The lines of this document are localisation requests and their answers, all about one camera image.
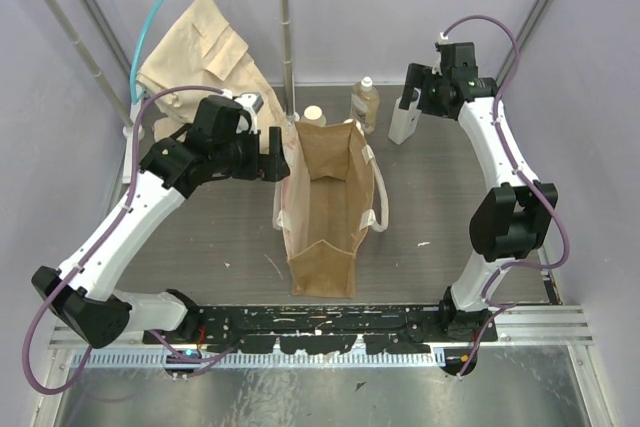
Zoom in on brown burlap canvas bag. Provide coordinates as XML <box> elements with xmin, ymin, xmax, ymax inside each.
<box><xmin>274</xmin><ymin>120</ymin><xmax>389</xmax><ymax>299</ymax></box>

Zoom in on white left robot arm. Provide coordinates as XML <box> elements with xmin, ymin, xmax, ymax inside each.
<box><xmin>32</xmin><ymin>93</ymin><xmax>289</xmax><ymax>349</ymax></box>

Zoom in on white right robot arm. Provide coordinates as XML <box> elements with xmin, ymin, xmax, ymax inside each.
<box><xmin>388</xmin><ymin>39</ymin><xmax>558</xmax><ymax>341</ymax></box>

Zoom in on white rectangular bottle dark cap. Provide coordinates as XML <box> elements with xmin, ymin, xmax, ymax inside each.
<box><xmin>388</xmin><ymin>90</ymin><xmax>420</xmax><ymax>145</ymax></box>

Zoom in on clear amber liquid bottle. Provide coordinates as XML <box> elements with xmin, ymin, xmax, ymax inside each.
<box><xmin>350</xmin><ymin>76</ymin><xmax>380</xmax><ymax>134</ymax></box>

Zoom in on green bottle cream cap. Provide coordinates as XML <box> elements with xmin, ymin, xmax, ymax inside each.
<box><xmin>301</xmin><ymin>105</ymin><xmax>326</xmax><ymax>126</ymax></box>

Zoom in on beige cloth trousers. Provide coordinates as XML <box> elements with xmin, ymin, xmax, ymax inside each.
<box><xmin>136</xmin><ymin>0</ymin><xmax>294</xmax><ymax>148</ymax></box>

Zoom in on teal clothes hanger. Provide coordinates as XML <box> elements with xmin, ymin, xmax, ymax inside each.
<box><xmin>129</xmin><ymin>0</ymin><xmax>230</xmax><ymax>104</ymax></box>

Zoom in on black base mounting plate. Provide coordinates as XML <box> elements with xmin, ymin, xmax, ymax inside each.
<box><xmin>160</xmin><ymin>304</ymin><xmax>490</xmax><ymax>355</ymax></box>

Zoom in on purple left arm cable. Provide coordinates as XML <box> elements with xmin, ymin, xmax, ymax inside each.
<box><xmin>22</xmin><ymin>85</ymin><xmax>236</xmax><ymax>396</ymax></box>

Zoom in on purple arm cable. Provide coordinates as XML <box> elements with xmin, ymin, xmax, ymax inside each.
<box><xmin>439</xmin><ymin>15</ymin><xmax>571</xmax><ymax>378</ymax></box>
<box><xmin>22</xmin><ymin>85</ymin><xmax>236</xmax><ymax>396</ymax></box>

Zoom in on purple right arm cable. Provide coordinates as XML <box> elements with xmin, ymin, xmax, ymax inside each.
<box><xmin>439</xmin><ymin>15</ymin><xmax>571</xmax><ymax>378</ymax></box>

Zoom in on white slotted cable duct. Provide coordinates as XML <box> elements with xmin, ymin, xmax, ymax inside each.
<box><xmin>86</xmin><ymin>349</ymin><xmax>446</xmax><ymax>369</ymax></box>

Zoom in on aluminium frame rail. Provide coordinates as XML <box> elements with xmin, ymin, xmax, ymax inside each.
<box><xmin>48</xmin><ymin>305</ymin><xmax>594</xmax><ymax>349</ymax></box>

